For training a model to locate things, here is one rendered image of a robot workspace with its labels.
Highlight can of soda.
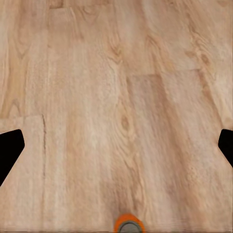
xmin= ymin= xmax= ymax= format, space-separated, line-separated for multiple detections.
xmin=114 ymin=214 xmax=145 ymax=233

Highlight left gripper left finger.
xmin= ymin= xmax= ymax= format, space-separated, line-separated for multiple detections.
xmin=0 ymin=129 xmax=25 ymax=186

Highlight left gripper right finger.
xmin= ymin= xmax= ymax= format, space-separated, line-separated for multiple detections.
xmin=218 ymin=129 xmax=233 ymax=167

